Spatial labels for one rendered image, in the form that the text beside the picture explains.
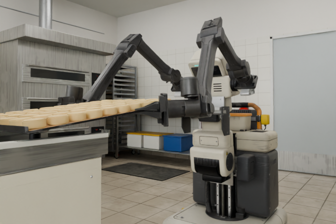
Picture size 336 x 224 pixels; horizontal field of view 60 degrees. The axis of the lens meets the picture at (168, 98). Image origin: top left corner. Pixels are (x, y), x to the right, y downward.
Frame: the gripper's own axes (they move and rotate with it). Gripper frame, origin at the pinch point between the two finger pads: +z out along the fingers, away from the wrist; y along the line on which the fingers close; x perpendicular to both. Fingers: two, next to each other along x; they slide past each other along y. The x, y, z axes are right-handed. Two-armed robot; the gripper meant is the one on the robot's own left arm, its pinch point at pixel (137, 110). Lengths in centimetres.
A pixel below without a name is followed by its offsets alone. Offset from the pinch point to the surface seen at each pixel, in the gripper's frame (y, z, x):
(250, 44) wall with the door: -67, -213, 359
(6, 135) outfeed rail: 5.9, 39.6, 4.2
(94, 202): 22.7, 13.3, -12.3
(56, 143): 5.3, 20.9, -18.2
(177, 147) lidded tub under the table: 98, -89, 375
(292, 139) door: 83, -252, 305
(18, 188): 12.7, 27.2, -26.4
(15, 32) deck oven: -81, 130, 314
